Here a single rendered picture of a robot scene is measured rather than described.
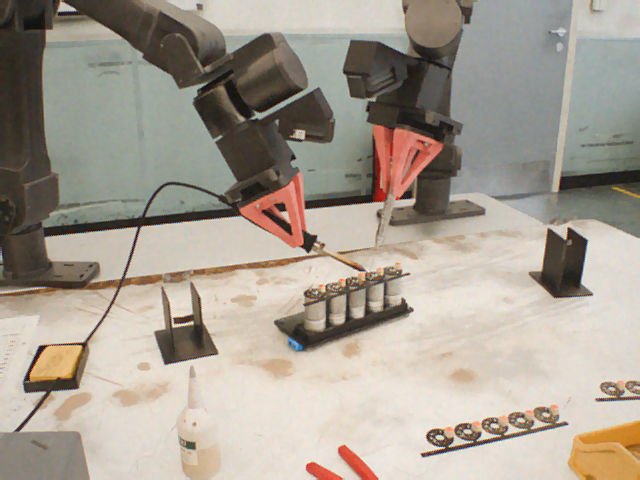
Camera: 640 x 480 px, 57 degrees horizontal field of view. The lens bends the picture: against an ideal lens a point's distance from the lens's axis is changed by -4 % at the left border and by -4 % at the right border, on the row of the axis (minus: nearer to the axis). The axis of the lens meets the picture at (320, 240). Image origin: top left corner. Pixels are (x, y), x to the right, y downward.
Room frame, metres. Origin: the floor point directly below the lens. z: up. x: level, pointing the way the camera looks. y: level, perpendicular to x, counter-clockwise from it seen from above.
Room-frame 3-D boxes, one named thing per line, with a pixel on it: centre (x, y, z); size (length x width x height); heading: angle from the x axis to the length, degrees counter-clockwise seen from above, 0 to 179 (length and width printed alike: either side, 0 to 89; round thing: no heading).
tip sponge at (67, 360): (0.55, 0.28, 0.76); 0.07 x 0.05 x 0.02; 10
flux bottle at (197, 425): (0.41, 0.10, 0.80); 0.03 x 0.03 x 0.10
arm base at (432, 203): (1.08, -0.21, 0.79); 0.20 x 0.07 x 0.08; 110
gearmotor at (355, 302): (0.65, -0.04, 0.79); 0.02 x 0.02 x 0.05
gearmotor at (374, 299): (0.66, -0.06, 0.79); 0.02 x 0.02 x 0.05
